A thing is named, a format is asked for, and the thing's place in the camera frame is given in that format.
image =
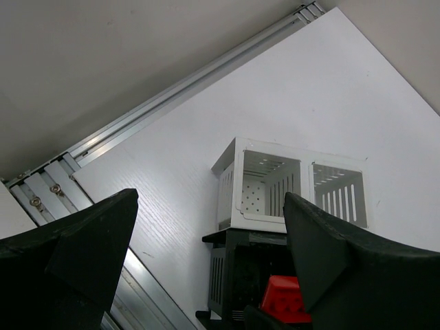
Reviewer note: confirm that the black two-compartment container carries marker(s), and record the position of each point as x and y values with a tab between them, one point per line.
241	263

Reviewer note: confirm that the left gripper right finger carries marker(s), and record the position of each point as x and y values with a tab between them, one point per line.
351	278

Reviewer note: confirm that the aluminium left rail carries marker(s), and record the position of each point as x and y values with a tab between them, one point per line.
50	191

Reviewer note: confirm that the red lego plate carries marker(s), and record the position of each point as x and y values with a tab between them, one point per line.
283	300

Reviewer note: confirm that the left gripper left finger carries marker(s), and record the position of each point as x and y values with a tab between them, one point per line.
64	274

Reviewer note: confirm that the white two-compartment container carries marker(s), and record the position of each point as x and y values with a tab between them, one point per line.
255	176

